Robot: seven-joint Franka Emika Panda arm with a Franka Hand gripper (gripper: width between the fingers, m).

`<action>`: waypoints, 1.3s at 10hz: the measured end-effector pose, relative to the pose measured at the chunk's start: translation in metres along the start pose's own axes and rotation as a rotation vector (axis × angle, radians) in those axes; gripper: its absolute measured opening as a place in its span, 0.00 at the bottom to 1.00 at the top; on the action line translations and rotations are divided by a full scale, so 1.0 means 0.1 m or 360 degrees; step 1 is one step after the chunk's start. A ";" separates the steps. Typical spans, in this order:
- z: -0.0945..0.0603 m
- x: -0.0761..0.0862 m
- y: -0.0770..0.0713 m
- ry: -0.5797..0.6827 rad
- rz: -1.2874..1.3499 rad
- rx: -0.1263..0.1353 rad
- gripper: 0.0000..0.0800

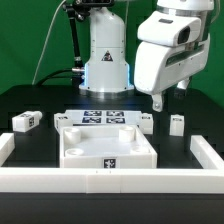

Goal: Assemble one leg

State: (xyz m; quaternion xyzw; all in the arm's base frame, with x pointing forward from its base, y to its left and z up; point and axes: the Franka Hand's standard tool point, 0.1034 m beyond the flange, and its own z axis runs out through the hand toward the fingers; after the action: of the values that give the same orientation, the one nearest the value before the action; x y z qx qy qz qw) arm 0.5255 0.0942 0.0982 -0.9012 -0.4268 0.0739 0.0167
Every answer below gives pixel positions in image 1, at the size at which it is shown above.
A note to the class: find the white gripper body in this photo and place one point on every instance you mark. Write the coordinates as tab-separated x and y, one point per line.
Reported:
168	52

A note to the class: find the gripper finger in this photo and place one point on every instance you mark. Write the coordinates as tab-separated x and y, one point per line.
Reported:
158	101
181	88

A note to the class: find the white square table top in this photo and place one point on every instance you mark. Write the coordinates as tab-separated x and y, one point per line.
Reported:
106	147

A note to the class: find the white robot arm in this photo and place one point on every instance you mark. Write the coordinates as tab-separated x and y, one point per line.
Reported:
107	73

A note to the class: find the white U-shaped obstacle fence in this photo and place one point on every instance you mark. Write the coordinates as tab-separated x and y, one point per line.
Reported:
66	180

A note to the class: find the black cable connector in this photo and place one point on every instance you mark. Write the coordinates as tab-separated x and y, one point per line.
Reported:
60	75

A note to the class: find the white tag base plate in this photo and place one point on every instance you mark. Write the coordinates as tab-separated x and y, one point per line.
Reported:
103	117

